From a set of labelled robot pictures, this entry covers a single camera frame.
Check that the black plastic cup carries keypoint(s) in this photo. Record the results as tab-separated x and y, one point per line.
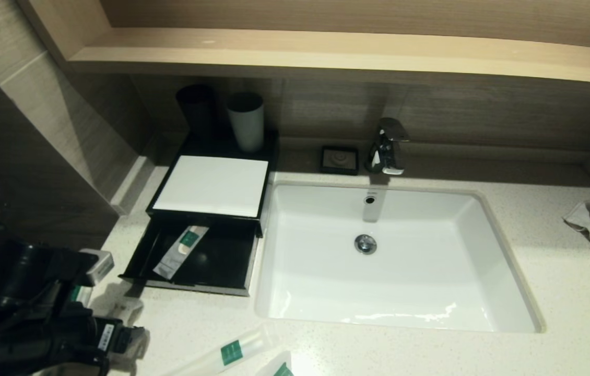
198	115

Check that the black amenity drawer box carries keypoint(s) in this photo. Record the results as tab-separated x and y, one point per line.
206	148

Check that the small packet green corner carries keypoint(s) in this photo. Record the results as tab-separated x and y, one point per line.
276	368

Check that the white ceramic sink basin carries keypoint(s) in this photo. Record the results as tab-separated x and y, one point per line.
404	292

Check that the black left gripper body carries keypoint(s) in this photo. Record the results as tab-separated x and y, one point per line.
86	339

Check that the black square soap dish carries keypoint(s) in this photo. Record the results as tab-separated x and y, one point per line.
339	159

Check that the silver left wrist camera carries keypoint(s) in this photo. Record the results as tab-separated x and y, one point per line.
99	266

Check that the wide toothbrush packet green label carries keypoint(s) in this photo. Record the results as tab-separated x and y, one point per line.
227	352

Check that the flat silver sachet green label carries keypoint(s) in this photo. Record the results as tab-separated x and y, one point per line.
175	258

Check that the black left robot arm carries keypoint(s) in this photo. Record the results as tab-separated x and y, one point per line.
8	303

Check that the chrome sink drain stopper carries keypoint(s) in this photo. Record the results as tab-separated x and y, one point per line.
365	244

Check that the black glossy box drawer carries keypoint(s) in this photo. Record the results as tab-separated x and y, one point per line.
219	261

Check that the light grey plastic cup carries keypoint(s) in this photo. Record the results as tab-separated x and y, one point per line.
247	128

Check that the wooden wall shelf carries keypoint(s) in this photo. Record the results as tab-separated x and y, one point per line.
326	52

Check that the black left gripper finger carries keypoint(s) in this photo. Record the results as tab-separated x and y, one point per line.
128	349
131	332

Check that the chrome sink faucet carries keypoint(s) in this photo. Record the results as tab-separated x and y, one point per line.
388	149

